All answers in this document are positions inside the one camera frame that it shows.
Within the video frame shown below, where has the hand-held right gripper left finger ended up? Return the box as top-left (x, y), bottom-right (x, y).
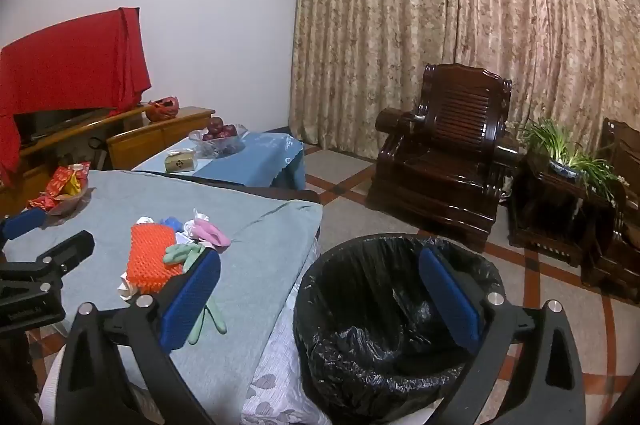
top-left (54, 249), bottom-right (223, 425)

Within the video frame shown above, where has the white floral sheet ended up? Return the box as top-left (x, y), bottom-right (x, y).
top-left (240, 245), bottom-right (331, 425)

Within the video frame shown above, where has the beige tissue box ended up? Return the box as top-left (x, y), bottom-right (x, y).
top-left (164, 148), bottom-right (199, 174)

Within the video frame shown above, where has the pink plastic bag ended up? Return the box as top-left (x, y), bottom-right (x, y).
top-left (192, 222), bottom-right (231, 250)

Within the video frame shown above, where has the black lined bin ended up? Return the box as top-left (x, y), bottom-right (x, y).
top-left (292, 233), bottom-right (506, 425)

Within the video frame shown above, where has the small red snack packet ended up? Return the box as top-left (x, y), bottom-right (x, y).
top-left (27, 195), bottom-right (59, 212)

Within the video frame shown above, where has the yellow snack packet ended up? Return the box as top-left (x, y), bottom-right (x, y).
top-left (62, 174), bottom-right (84, 199)

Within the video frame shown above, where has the orange foam fruit net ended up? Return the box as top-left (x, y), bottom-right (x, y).
top-left (126, 223), bottom-right (184, 295)

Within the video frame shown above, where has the potted green plant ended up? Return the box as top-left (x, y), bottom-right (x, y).
top-left (517, 117), bottom-right (628, 206)

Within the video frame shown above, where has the red plastic bag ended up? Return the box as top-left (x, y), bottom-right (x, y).
top-left (145, 96), bottom-right (181, 122)

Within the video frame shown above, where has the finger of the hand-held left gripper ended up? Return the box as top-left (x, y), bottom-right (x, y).
top-left (0, 230), bottom-right (96, 287)
top-left (0, 207), bottom-right (48, 248)

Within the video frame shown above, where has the dark wooden armchair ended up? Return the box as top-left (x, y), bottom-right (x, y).
top-left (366, 64), bottom-right (521, 253)
top-left (582, 117), bottom-right (640, 303)

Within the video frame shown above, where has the beige floral curtain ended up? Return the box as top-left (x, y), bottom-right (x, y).
top-left (290, 0), bottom-right (640, 166)

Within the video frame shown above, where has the dark wooden side table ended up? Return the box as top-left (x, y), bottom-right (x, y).
top-left (507, 150), bottom-right (618, 268)

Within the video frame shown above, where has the green rubber glove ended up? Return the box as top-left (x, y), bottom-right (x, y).
top-left (162, 241), bottom-right (228, 346)

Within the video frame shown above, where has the glass fruit bowl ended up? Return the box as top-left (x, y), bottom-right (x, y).
top-left (189, 123), bottom-right (249, 159)

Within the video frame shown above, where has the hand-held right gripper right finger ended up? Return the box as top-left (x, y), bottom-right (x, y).
top-left (417, 246), bottom-right (587, 425)

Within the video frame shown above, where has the red cloth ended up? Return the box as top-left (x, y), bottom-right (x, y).
top-left (0, 6), bottom-right (152, 186)

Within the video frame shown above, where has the blue covered side table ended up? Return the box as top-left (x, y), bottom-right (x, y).
top-left (131, 131), bottom-right (306, 193)

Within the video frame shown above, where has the black television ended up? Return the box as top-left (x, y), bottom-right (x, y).
top-left (14, 107), bottom-right (113, 140)

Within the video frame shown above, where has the light wooden cabinet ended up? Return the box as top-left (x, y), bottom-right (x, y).
top-left (0, 104), bottom-right (216, 218)

